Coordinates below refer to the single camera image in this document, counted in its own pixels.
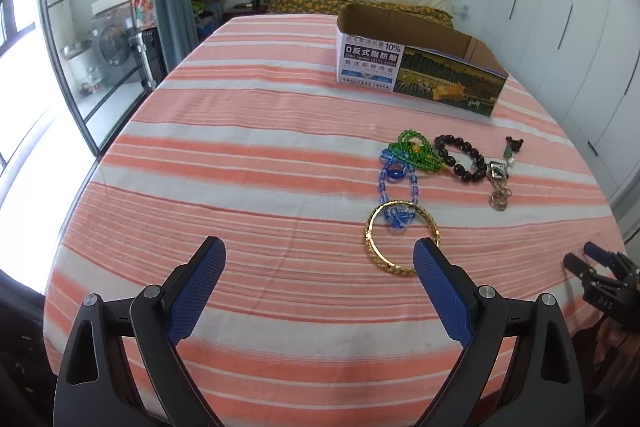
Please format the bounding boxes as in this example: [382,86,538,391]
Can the dark nightstand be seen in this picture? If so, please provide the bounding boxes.
[222,4,269,24]

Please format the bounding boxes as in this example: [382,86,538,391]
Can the grey washing machine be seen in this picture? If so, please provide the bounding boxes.
[91,2,143,86]

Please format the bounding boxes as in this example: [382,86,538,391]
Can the green bead necklace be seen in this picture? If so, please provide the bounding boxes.
[397,129,445,174]

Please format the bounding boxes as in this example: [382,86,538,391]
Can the open cardboard box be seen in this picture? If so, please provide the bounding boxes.
[336,4,509,117]

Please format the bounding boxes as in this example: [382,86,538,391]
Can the gold bangle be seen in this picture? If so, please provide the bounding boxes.
[363,199,442,277]

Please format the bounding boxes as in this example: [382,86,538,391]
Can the blue crystal necklace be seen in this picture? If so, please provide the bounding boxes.
[375,147,420,237]

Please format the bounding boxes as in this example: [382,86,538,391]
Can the dark round bead bracelet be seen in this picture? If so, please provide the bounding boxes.
[433,133,488,184]

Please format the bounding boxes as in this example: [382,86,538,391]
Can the glass sliding door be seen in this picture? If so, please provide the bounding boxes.
[38,0,167,157]

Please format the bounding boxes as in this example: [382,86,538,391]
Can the pink white striped cloth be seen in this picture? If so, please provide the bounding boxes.
[43,15,623,426]

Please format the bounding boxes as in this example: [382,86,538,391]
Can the green jade pendant charm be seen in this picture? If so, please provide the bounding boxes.
[503,136,524,159]

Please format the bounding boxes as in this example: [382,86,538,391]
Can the white built-in wardrobe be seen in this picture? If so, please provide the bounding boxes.
[480,0,639,200]

